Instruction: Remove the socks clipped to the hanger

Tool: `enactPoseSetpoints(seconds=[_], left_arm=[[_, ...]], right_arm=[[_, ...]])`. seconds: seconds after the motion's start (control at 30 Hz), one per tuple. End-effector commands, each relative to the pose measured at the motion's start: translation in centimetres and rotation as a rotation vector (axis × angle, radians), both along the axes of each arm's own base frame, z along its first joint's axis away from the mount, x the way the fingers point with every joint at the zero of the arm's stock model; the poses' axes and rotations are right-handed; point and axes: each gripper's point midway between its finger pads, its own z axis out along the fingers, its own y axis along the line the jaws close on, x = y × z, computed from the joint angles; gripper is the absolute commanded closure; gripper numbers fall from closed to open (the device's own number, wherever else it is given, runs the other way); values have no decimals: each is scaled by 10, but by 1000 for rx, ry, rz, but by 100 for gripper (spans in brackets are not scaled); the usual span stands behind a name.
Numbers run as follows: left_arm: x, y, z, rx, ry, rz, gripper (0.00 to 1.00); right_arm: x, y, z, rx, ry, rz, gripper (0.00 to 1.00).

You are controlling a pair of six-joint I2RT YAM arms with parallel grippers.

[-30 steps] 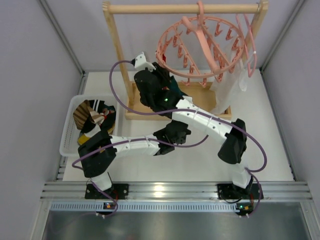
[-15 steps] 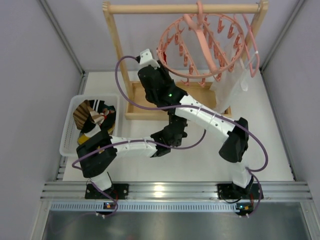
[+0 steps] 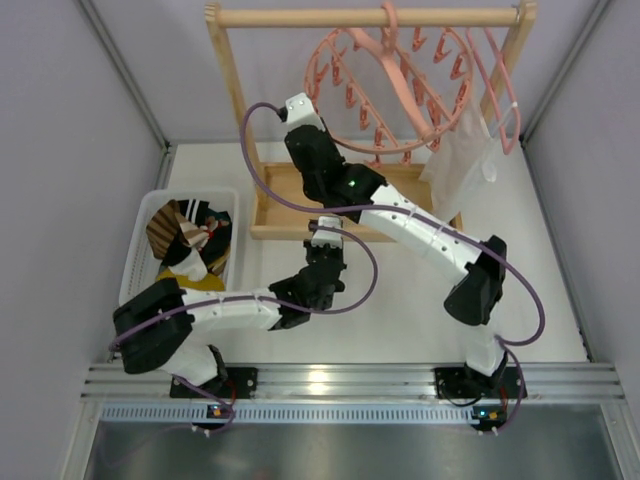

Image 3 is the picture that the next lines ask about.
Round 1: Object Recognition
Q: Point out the white sock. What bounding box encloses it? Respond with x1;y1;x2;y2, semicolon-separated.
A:
168;249;208;282

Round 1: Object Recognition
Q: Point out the black white-striped sock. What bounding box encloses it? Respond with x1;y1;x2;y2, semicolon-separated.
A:
160;198;211;271

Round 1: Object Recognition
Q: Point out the pink round clip hanger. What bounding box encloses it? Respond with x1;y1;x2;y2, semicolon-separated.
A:
303;1;474;166

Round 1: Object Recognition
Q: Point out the brown striped sock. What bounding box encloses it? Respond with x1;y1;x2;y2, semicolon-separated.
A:
145;199;208;266

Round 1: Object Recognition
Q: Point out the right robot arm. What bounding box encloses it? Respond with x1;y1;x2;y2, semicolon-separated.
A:
285;125;507;394

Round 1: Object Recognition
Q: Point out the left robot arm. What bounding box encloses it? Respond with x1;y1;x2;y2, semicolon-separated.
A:
113;240;346;397

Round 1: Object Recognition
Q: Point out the dark patterned socks pile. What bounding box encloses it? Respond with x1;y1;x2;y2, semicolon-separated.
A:
198;209;233;275

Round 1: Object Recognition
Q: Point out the pink clothes hanger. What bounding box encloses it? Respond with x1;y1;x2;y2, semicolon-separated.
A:
465;27;521;155

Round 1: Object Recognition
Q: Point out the wooden clothes rack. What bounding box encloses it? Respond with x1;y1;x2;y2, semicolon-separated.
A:
204;0;538;242

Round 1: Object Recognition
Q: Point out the yellow sock in basket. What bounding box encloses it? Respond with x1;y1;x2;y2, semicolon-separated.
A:
156;269;226;291

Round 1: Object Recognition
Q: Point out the white sheer garment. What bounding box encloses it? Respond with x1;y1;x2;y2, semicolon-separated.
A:
419;103;497;222

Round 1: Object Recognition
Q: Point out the white plastic basket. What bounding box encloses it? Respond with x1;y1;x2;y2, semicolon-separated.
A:
118;186;241;305

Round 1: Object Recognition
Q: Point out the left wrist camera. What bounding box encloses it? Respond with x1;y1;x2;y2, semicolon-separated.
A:
308;216;343;249

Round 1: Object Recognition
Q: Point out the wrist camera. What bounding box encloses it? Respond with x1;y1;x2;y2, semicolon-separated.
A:
308;216;343;249
283;92;327;135

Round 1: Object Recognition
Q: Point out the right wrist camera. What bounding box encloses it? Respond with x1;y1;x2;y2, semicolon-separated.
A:
283;92;327;135

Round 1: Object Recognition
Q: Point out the aluminium mounting rail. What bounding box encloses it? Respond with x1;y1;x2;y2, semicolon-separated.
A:
80;362;625;430

